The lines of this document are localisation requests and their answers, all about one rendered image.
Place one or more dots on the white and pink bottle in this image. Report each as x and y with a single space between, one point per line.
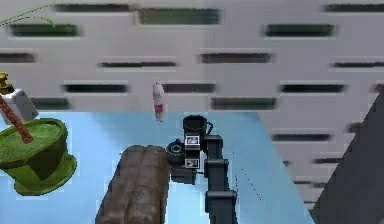
158 100

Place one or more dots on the green potted house plant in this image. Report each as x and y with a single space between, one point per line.
36 156

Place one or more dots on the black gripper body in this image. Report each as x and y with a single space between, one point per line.
176 160

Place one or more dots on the white soap dispenser bottle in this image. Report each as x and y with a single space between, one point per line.
20 103

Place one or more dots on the black mug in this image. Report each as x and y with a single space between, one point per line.
195 126

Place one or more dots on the brown bread loaf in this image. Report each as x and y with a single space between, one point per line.
136 186

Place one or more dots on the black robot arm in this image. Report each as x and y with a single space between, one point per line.
216 173

